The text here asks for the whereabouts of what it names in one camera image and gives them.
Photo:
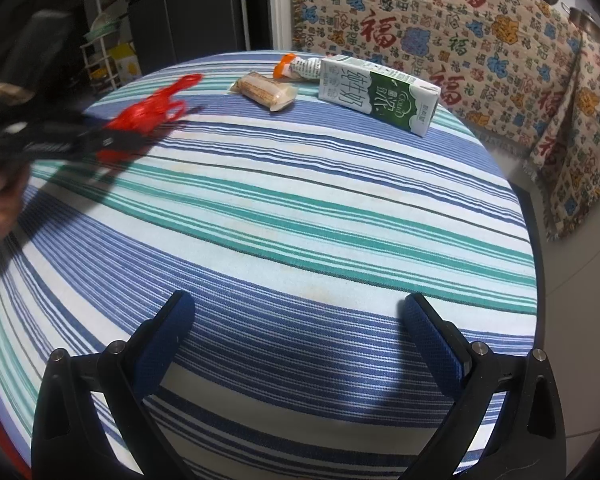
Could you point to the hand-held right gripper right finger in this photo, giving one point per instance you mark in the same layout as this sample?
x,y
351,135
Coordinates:
x,y
437,345

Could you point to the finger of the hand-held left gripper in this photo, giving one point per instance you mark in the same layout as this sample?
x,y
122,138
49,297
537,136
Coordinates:
x,y
90,127
95,149

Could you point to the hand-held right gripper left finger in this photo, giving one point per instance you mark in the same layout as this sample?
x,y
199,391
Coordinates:
x,y
166,345

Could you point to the red plastic bag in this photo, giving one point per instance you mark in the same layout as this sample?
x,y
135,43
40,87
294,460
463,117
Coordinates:
x,y
147,107

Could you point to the person's left hand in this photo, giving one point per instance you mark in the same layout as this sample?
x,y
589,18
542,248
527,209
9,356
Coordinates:
x,y
2,207

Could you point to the yellow cardboard box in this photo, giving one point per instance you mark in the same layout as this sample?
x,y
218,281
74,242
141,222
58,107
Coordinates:
x,y
126,62

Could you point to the green plate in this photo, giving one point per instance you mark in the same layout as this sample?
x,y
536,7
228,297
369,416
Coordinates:
x,y
102,27

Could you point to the dark refrigerator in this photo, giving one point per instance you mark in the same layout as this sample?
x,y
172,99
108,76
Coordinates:
x,y
195,5

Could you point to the clear biscuit packet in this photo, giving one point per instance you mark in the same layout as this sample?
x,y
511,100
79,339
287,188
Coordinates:
x,y
267,91

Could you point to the orange and white snack wrapper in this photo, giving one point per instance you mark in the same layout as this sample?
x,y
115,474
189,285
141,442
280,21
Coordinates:
x,y
296,67

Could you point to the green and white milk carton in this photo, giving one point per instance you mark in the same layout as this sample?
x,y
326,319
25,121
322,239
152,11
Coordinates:
x,y
377,94

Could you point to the printed blanket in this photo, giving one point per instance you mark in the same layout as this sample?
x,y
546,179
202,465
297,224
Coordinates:
x,y
455,35

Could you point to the steel pot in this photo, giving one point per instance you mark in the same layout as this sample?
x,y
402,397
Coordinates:
x,y
587,22

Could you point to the white door frame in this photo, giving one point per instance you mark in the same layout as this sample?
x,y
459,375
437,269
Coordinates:
x,y
275,2

